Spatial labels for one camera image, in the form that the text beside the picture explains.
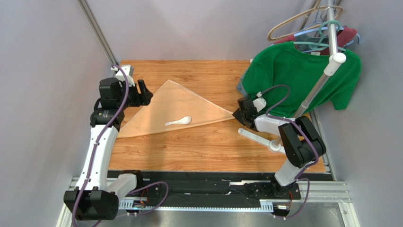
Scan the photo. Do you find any red garment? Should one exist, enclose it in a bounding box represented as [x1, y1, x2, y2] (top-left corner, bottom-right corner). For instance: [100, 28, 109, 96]
[273, 26, 361, 55]

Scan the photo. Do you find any white ceramic spoon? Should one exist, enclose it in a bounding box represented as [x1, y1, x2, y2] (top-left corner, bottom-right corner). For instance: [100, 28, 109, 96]
[165, 116, 192, 126]

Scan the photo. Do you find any light blue hanger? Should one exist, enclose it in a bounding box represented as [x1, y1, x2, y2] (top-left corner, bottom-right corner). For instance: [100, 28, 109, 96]
[291, 26, 362, 47]

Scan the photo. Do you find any green t-shirt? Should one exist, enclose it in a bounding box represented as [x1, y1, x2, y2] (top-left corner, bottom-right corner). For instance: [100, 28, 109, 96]
[243, 43, 362, 117]

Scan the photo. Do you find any silver white clothes rack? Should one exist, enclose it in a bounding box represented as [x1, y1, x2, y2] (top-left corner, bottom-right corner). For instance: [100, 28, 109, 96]
[254, 0, 346, 134]

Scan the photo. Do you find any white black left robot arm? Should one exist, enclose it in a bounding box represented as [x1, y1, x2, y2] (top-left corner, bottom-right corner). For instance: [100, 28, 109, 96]
[63, 78, 153, 221]

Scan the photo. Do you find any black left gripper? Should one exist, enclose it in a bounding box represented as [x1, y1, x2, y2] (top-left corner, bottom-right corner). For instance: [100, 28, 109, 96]
[116, 79, 153, 110]

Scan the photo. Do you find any beige cloth napkin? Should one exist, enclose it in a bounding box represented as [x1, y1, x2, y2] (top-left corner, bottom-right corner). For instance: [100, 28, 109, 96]
[118, 80, 234, 139]

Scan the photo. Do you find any aluminium front rail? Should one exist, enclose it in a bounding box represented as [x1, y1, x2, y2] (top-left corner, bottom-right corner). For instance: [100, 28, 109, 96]
[56, 176, 361, 227]

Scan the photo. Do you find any teal plastic hanger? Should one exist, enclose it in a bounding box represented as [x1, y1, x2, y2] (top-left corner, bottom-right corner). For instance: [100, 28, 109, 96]
[293, 20, 342, 53]

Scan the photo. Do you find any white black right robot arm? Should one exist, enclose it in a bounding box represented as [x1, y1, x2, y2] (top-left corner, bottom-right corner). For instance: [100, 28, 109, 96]
[233, 97, 327, 189]

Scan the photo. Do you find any aluminium frame rail left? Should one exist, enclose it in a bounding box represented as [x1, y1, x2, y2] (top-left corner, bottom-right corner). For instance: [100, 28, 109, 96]
[77, 0, 119, 64]

